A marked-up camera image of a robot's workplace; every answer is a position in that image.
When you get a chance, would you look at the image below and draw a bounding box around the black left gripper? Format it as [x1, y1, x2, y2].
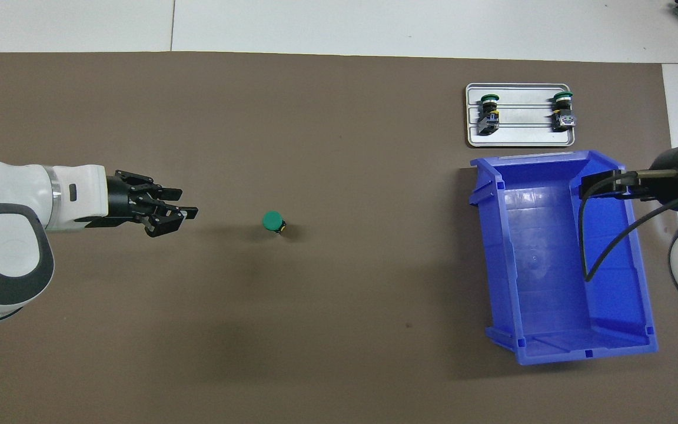
[74, 169, 200, 239]

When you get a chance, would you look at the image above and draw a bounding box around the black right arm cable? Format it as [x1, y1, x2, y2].
[578, 168, 678, 282]

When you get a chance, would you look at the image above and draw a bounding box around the silver metal tray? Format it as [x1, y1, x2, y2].
[466, 81, 576, 147]

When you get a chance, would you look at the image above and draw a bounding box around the green push button switch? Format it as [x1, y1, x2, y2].
[552, 91, 577, 131]
[261, 211, 288, 237]
[477, 92, 501, 136]

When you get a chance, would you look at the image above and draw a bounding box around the brown table mat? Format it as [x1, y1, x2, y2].
[0, 52, 678, 424]

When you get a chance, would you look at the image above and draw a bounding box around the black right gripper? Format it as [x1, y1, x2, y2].
[578, 144, 678, 204]

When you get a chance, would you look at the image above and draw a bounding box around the blue plastic storage bin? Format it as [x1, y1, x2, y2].
[470, 150, 659, 366]

